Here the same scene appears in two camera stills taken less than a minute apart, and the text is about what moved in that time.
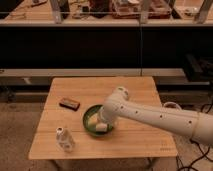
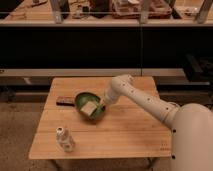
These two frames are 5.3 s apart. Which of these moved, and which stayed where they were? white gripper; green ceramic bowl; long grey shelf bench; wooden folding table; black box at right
Moved: white gripper; green ceramic bowl
Stayed: black box at right; long grey shelf bench; wooden folding table
